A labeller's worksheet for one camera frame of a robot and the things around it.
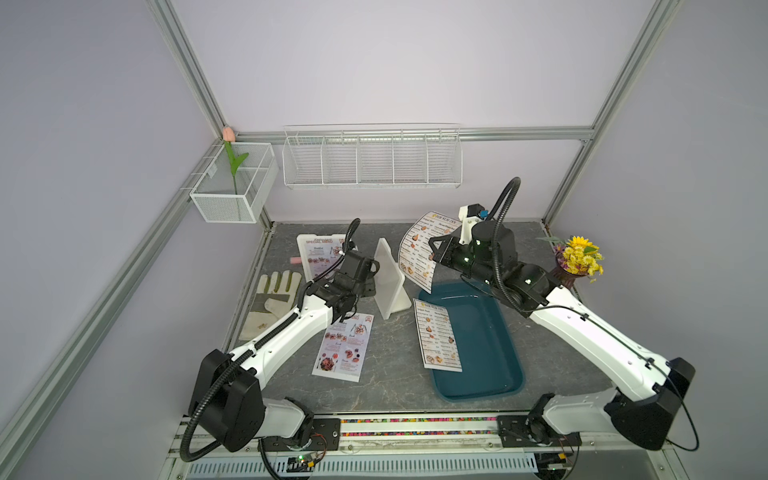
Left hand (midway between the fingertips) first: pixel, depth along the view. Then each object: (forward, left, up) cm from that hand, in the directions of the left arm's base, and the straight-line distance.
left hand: (364, 279), depth 84 cm
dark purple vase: (-4, -57, +1) cm, 57 cm away
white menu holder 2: (-1, -7, -4) cm, 8 cm away
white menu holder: (+13, +19, 0) cm, 23 cm away
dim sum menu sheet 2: (-14, -20, -12) cm, 27 cm away
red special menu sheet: (-15, +8, -17) cm, 23 cm away
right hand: (-2, -16, +19) cm, 25 cm away
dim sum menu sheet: (+4, -15, +16) cm, 22 cm away
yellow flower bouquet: (-2, -57, +8) cm, 58 cm away
